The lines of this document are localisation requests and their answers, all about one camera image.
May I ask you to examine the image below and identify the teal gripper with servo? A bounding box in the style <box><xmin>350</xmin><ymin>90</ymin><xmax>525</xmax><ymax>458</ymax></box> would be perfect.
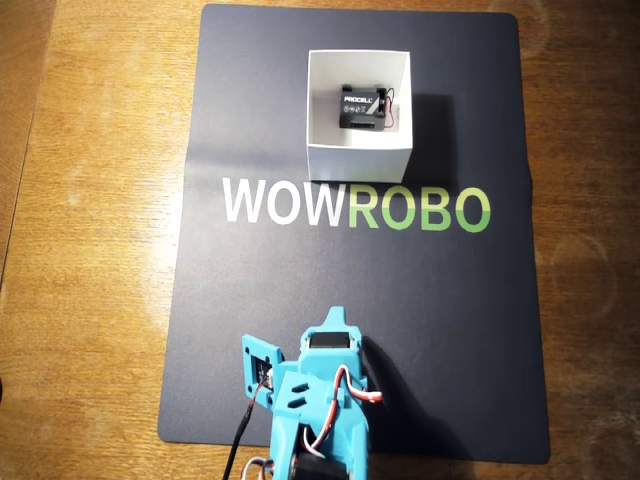
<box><xmin>277</xmin><ymin>306</ymin><xmax>370</xmax><ymax>401</ymax></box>

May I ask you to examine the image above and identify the black Procell battery pack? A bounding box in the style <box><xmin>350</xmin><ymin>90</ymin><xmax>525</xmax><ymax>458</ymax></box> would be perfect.
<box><xmin>337</xmin><ymin>84</ymin><xmax>402</xmax><ymax>133</ymax></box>

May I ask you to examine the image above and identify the white open cardboard box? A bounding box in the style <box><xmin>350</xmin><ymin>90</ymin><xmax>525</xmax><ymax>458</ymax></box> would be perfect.
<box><xmin>304</xmin><ymin>48</ymin><xmax>415</xmax><ymax>184</ymax></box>

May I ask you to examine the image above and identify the dark WOWROBO mat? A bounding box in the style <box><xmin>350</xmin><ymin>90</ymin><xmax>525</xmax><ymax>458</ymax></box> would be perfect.
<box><xmin>157</xmin><ymin>3</ymin><xmax>551</xmax><ymax>464</ymax></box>

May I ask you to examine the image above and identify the white red servo wire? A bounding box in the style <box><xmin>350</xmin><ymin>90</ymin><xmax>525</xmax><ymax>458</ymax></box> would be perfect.
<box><xmin>304</xmin><ymin>364</ymin><xmax>385</xmax><ymax>451</ymax></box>

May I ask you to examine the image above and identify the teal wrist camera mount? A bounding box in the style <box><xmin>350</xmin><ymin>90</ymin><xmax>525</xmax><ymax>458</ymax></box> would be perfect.
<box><xmin>241</xmin><ymin>333</ymin><xmax>287</xmax><ymax>399</ymax></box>

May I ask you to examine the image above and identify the black camera cable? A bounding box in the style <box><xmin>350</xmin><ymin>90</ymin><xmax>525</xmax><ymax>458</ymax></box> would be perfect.
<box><xmin>223</xmin><ymin>382</ymin><xmax>270</xmax><ymax>480</ymax></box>

